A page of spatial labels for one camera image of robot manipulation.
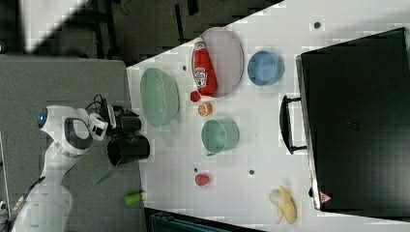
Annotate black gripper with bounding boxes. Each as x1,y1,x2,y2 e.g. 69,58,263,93
112,105,142,131

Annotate green plastic strainer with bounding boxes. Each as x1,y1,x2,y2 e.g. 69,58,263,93
140,68,180,131

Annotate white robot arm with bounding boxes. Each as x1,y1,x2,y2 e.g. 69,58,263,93
7,105,141,232

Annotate black cylinder cup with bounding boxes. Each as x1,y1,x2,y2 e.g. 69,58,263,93
107,135,151,166

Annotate green marker tube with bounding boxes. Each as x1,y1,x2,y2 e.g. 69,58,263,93
124,192,143,206

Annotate orange half slice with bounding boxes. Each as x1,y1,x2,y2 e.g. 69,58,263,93
197,102,213,117

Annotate red ketchup bottle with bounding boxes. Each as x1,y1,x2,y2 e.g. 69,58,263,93
190,38,218,102

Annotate green plastic cup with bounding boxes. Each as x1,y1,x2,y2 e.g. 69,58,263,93
201,118,240,157

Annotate red strawberry toy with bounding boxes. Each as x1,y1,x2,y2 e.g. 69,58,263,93
194,174,210,187

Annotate pink oval plate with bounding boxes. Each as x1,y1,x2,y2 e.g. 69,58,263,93
193,27,245,98

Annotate blue plastic bowl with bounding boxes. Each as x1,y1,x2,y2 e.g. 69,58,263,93
248,50,284,86

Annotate peeled banana toy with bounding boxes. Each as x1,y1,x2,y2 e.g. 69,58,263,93
269,186,297,224

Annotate black toaster oven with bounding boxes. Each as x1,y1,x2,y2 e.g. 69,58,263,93
295,28,410,221

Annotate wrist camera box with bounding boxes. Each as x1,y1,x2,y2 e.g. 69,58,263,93
102,104,117,130

